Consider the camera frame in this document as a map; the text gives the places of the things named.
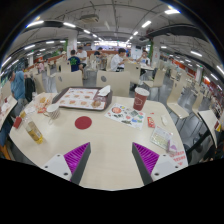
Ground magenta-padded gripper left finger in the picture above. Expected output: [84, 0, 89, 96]
[42, 141, 92, 186]

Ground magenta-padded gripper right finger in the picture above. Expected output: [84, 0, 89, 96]
[131, 142, 183, 186]

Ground clear bottle with yellow cap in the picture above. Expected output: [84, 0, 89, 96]
[24, 119, 45, 145]

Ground clear plastic packet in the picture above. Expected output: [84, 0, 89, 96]
[149, 125, 174, 151]

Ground white leaflet with red print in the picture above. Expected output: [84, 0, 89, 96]
[168, 148, 188, 168]

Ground small red packet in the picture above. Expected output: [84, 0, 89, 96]
[146, 116, 156, 129]

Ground flat round red coaster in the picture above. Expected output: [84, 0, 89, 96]
[74, 115, 93, 131]

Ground colourful sticker sheet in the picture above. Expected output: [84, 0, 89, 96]
[104, 102, 147, 131]

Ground red paper cup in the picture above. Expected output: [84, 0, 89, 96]
[132, 87, 151, 112]

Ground paper tray liner with food pictures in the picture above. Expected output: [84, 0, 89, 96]
[58, 87, 108, 110]

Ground dark serving tray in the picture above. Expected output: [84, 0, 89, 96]
[52, 86, 114, 112]

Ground clear plastic bag with food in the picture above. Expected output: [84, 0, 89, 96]
[34, 93, 54, 114]

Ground white paper napkin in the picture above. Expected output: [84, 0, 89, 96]
[97, 84, 112, 98]

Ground beige chair with round hole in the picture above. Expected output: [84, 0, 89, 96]
[54, 70, 84, 94]
[95, 69, 132, 98]

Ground group of beige chairs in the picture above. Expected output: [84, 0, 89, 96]
[28, 54, 214, 121]

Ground person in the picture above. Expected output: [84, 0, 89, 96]
[93, 47, 104, 57]
[76, 46, 89, 69]
[67, 49, 82, 73]
[137, 50, 152, 66]
[109, 48, 129, 73]
[8, 70, 36, 111]
[36, 61, 46, 74]

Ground ceiling air conditioning unit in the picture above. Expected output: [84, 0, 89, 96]
[79, 13, 100, 24]

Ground group of ceiling strip lights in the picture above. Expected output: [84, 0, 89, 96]
[0, 8, 224, 84]

